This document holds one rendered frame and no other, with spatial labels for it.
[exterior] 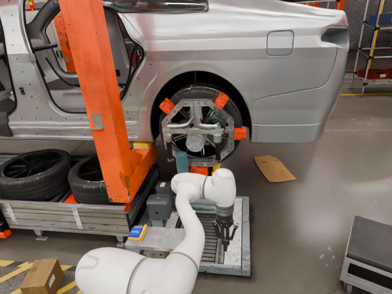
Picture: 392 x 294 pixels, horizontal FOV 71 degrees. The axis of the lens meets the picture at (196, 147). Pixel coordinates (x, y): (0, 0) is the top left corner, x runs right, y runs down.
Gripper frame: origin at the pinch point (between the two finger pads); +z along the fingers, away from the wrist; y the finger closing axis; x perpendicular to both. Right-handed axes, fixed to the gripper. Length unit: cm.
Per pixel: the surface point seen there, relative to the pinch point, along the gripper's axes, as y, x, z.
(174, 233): -37.2, 21.3, 21.0
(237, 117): -10, 95, -30
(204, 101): -31, 83, -45
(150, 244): -49, 9, 21
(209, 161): -30, 85, 4
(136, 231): -60, 15, 18
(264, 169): 7, 182, 65
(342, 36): 59, 127, -80
